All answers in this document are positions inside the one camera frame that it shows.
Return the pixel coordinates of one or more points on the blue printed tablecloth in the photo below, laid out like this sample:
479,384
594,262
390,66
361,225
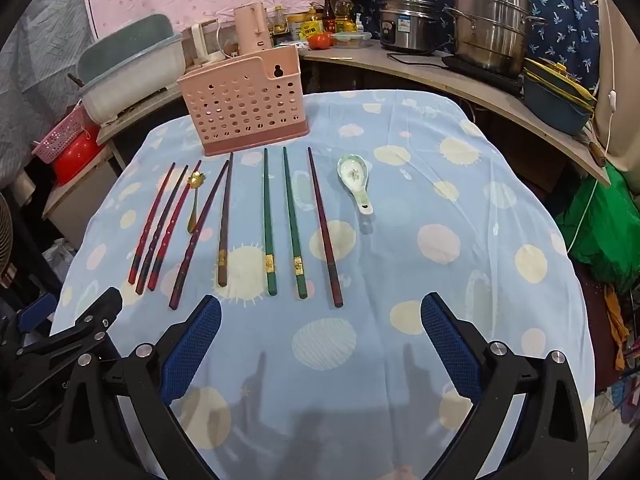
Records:
400,260

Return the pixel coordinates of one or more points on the yellow seasoning packet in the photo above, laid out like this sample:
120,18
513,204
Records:
315,29

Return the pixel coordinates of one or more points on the brown chopstick gold mark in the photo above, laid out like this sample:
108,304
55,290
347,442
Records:
226,230

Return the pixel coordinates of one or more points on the black induction cooker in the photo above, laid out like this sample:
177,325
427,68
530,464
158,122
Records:
495,80

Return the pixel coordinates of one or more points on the ceramic floral soup spoon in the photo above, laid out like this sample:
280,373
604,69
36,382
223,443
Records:
350,172

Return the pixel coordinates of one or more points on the small pink mesh basket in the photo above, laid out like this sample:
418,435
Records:
60,137

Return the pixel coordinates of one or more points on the green plastic bag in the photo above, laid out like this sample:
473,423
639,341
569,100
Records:
605,230

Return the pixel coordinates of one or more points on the cooking oil bottle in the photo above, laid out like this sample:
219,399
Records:
345,15

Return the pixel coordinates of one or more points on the grey striped curtain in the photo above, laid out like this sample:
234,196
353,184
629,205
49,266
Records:
40,60

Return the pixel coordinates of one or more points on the amber bottle yellow cap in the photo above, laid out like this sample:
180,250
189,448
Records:
278,20

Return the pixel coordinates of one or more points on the wood-grain side table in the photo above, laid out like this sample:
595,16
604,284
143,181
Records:
145,112

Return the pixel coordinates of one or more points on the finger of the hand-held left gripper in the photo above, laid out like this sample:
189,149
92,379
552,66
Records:
37,311
95,312

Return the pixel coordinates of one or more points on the small pump bottle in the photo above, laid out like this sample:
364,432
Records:
360,24

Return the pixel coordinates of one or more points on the red black chopstick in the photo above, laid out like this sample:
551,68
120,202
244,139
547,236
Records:
174,230
163,230
150,225

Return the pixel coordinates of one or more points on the dark sauce bottle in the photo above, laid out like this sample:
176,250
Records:
329,15

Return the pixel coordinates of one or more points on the pink perforated utensil holder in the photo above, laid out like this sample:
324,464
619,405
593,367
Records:
240,110

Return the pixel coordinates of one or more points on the beige curved counter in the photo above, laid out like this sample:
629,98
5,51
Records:
425,72

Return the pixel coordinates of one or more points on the white dish drainer teal lid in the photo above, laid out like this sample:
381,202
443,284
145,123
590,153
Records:
130,70

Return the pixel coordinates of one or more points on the maroon chopstick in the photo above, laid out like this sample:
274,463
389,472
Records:
200,236
324,227

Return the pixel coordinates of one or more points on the yellow lidded tin can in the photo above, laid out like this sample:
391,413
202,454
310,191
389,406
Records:
299,25

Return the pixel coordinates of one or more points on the clear food container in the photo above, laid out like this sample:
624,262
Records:
352,40

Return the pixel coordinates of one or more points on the steel steamer pot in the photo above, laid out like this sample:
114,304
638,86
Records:
490,30

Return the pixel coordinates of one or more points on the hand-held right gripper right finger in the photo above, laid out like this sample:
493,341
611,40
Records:
452,345

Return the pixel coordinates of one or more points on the red plastic basin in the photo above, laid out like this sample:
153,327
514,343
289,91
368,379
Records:
75,160

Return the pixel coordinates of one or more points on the pink electric kettle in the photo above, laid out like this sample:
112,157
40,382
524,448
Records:
250,27

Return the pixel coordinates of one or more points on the green chopstick gold label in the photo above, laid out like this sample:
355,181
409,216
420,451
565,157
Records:
268,225
294,225

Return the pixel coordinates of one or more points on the red tomato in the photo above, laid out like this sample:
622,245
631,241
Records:
321,40

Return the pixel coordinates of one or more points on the gold flower spoon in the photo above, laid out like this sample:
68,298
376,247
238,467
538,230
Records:
196,179

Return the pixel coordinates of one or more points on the grey plastic bag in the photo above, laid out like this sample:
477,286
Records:
60,260

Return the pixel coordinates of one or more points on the electric fan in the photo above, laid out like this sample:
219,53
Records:
5,240

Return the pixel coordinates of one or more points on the white glass blender jug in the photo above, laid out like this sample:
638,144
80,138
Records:
205,42

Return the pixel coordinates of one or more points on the silver rice cooker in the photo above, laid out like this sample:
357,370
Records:
410,25

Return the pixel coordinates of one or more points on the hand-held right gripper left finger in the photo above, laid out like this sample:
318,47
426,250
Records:
192,345

